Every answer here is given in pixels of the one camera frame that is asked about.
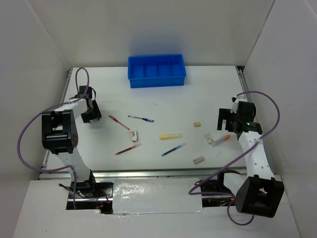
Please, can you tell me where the blue refill pen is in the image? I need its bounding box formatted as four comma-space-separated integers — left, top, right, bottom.
161, 143, 186, 157

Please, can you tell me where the red pen with clear cap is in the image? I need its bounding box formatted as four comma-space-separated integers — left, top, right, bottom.
108, 115, 130, 130

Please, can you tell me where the orange highlighter marker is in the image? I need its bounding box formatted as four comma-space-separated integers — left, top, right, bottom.
211, 134, 230, 147

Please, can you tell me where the pink white eraser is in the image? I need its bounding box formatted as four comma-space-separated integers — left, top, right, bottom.
128, 130, 138, 142

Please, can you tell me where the blue divided plastic bin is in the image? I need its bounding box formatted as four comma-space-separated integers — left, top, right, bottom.
128, 54, 186, 88

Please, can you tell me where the red refill pen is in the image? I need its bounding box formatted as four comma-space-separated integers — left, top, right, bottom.
115, 143, 142, 156

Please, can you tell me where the white red eraser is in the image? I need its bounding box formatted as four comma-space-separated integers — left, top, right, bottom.
204, 133, 214, 144

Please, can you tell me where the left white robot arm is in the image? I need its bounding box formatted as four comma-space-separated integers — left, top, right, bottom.
41, 86, 102, 198

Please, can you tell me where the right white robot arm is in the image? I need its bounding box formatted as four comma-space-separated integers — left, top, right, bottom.
216, 97, 284, 218

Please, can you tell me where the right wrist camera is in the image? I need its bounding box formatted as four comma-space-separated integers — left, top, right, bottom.
230, 96, 248, 113

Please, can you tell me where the grey white eraser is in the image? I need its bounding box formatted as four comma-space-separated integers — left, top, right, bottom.
193, 156, 205, 164

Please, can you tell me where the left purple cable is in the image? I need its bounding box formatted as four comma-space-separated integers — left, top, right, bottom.
16, 67, 90, 209

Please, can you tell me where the blue ballpoint pen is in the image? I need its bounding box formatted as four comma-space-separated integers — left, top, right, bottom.
128, 115, 154, 122

